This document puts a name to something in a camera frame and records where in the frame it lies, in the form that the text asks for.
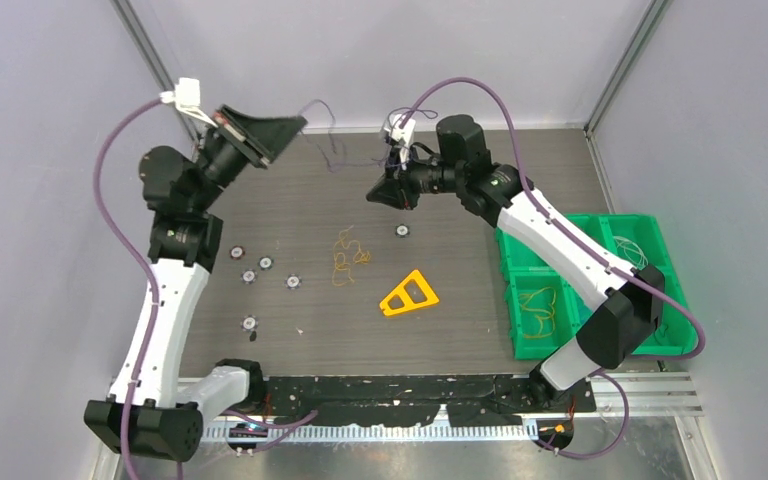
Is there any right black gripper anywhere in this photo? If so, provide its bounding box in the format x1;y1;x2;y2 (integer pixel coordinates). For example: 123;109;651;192
366;144;463;212

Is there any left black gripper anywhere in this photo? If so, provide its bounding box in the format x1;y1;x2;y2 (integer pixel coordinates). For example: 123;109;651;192
193;105;307;212

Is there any orange wire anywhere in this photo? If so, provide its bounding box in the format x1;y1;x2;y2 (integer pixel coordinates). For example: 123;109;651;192
330;225;372;288

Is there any purple wire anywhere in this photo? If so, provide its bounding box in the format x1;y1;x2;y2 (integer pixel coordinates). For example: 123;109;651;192
297;99;438;175

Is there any yellow wire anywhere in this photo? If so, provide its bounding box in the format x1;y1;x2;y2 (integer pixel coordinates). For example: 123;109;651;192
518;284;559;342

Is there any white wire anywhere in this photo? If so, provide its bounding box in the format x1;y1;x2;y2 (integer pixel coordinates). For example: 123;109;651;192
612;235;650;270

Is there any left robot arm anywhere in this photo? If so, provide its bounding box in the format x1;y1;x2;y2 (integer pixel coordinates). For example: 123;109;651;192
84;106;307;463

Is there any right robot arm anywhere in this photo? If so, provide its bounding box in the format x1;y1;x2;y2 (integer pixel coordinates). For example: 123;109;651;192
366;113;665;411

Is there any poker chip by gripper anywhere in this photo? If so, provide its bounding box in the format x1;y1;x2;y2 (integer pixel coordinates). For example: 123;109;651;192
258;256;274;271

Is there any poker chip middle left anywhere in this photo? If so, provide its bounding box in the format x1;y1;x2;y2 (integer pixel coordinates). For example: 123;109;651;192
285;274;302;290

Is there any poker chip near red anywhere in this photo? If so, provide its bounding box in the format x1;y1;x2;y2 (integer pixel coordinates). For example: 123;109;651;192
240;269;258;284

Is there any poker chip lower left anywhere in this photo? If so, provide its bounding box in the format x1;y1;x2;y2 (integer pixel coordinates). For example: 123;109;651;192
240;315;258;332

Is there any green plastic bin organiser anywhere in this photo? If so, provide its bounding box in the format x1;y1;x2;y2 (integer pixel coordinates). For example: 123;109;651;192
495;213;698;360

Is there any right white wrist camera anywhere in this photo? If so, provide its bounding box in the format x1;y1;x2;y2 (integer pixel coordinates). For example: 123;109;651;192
381;112;416;167

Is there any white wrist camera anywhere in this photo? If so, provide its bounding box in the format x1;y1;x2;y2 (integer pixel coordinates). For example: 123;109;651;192
159;77;216;127
381;112;416;167

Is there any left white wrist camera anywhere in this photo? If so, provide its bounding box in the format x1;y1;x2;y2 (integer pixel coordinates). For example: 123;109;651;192
159;77;216;127

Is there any yellow triangular plastic frame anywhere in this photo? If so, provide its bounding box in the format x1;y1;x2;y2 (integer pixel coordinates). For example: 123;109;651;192
379;269;440;317

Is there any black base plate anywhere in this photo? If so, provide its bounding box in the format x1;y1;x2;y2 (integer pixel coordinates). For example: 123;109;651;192
244;374;596;427

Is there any white slotted cable duct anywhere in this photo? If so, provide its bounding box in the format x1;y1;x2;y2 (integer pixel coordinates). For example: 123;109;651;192
201;419;549;443

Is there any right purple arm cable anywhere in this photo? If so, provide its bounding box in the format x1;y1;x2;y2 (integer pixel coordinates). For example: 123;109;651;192
410;76;707;461

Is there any aluminium frame rail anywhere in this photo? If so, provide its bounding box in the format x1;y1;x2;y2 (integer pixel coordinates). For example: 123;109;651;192
590;372;704;417

